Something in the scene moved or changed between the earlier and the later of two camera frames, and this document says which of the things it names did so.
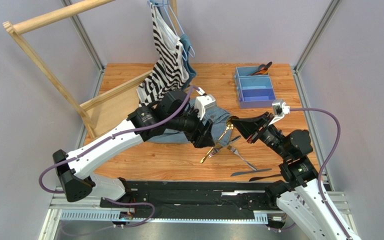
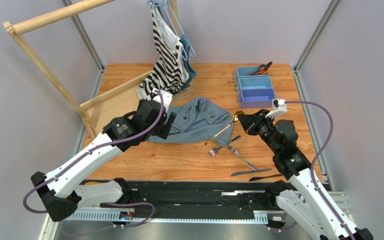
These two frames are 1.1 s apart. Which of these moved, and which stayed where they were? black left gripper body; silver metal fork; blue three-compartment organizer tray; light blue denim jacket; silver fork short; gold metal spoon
Moved: gold metal spoon; black left gripper body
Stayed: silver fork short; blue three-compartment organizer tray; light blue denim jacket; silver metal fork
